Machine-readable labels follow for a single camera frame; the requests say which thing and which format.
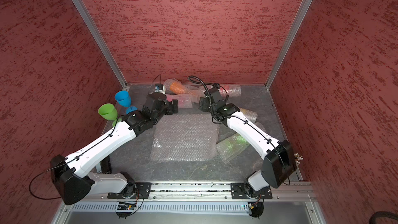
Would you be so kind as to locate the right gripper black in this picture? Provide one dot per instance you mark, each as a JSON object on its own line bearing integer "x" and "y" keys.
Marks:
{"x": 203, "y": 104}

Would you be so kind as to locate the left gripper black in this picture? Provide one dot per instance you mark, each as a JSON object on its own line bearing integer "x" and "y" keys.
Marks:
{"x": 169, "y": 106}

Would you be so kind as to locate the dark green glass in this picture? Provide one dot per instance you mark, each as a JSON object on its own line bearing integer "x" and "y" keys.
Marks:
{"x": 231, "y": 147}

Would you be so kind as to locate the yellow glass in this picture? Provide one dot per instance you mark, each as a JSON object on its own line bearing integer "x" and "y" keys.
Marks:
{"x": 250, "y": 115}

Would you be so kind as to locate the blue glass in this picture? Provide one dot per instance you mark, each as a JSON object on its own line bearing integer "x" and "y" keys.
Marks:
{"x": 124, "y": 99}

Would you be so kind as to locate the light green wine glass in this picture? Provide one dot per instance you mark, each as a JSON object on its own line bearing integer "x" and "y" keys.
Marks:
{"x": 110, "y": 113}

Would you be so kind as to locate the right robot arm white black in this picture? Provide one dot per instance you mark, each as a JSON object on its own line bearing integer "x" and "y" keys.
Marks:
{"x": 279, "y": 161}

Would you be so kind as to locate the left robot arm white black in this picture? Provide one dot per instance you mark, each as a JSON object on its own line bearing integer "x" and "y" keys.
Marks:
{"x": 72, "y": 176}

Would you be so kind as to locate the pink glass in bubble wrap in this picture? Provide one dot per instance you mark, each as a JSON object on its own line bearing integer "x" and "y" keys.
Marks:
{"x": 185, "y": 101}

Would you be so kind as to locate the orange glass in bubble wrap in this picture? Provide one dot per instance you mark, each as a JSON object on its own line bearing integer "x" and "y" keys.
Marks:
{"x": 176, "y": 87}

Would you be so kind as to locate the red glass in bubble wrap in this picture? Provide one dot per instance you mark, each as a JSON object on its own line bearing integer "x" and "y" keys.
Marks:
{"x": 232, "y": 90}

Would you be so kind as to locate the left base wiring board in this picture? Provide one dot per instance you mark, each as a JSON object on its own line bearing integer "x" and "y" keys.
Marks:
{"x": 125, "y": 209}

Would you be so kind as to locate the right base wiring plug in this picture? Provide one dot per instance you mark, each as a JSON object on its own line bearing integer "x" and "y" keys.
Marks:
{"x": 256, "y": 210}

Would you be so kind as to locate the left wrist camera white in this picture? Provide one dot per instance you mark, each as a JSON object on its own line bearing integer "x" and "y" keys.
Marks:
{"x": 160, "y": 88}

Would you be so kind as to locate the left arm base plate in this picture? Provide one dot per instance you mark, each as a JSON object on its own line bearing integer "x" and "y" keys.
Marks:
{"x": 141, "y": 190}

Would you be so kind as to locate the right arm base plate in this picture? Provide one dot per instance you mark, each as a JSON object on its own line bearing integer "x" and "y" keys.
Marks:
{"x": 241, "y": 190}

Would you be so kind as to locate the aluminium front rail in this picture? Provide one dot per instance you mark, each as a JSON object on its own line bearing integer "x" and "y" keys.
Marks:
{"x": 217, "y": 191}

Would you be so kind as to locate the white slotted cable duct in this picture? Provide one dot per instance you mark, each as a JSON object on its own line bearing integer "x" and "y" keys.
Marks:
{"x": 233, "y": 208}

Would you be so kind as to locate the right aluminium corner post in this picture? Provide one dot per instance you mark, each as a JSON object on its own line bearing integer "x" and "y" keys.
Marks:
{"x": 297, "y": 21}

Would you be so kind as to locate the aluminium corner post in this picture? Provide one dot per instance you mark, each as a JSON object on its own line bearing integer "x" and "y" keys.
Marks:
{"x": 88, "y": 20}
{"x": 297, "y": 21}

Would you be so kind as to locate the left aluminium corner post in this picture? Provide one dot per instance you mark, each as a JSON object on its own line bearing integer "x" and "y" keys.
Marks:
{"x": 88, "y": 20}

